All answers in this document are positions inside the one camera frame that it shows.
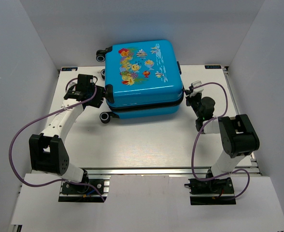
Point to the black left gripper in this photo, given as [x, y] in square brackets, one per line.
[95, 102]

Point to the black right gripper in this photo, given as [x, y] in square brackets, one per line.
[191, 95]

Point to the blue hard-shell suitcase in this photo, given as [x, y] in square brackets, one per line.
[141, 79]

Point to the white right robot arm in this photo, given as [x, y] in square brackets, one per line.
[238, 136]

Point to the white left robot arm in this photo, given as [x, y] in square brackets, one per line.
[47, 150]

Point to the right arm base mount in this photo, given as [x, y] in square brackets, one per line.
[213, 192]

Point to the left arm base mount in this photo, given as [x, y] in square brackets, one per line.
[70, 193]

